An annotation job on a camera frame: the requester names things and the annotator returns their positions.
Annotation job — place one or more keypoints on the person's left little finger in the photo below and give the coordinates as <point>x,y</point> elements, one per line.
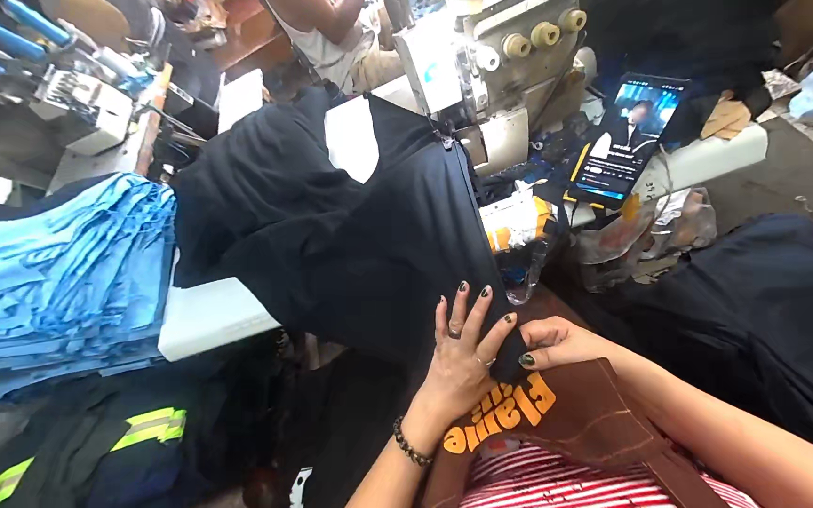
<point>441,317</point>

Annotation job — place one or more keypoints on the stack of blue fabric pieces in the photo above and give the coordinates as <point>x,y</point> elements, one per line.
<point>68,275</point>

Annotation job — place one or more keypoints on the industrial sewing machine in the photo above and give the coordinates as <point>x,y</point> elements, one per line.
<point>512,70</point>

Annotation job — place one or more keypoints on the person's left hand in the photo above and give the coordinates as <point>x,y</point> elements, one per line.
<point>457,367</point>

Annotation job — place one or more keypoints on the orange and white wrapped bundle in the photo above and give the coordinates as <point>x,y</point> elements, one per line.
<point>516,224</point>

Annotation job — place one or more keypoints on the smartphone with lit screen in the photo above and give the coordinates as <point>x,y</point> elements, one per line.
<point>629,141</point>

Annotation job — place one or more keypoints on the pile of dark reflective-striped garments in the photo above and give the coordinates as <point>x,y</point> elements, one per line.
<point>82,444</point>

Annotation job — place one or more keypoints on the dark navy fabric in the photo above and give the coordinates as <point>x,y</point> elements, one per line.
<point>759,317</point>

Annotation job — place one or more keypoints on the person's left middle finger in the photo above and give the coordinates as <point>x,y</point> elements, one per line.
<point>477,314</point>

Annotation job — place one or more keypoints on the grey machine with blue parts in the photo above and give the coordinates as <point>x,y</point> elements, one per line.
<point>89,99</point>

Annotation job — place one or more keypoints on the person's left index finger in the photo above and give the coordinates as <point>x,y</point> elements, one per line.
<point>497,340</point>

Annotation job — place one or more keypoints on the person's body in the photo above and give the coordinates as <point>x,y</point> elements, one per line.
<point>590,430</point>

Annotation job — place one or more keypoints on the person's right fingers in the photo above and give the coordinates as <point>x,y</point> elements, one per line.
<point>540,331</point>

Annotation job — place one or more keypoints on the black fabric garment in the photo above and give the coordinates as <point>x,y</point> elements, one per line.
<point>378,247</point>

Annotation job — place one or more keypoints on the person's left forearm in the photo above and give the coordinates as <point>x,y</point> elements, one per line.
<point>398,462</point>

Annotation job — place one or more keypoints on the wooden-edged work table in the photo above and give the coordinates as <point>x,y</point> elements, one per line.
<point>147,130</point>

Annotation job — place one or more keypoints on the white sewing table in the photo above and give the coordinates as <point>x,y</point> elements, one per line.
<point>216,317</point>

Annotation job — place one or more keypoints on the clear plastic bag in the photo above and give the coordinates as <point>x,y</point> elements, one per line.
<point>650,233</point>

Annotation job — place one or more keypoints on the person's right forearm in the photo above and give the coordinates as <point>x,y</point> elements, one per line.
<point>720,430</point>

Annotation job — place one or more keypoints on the person's right thumb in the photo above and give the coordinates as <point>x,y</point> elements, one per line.
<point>542,358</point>

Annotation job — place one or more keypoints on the person's left ring finger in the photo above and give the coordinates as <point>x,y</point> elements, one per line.
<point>458,310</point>

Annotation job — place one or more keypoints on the person's right hand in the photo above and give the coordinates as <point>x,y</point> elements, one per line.
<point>565,343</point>

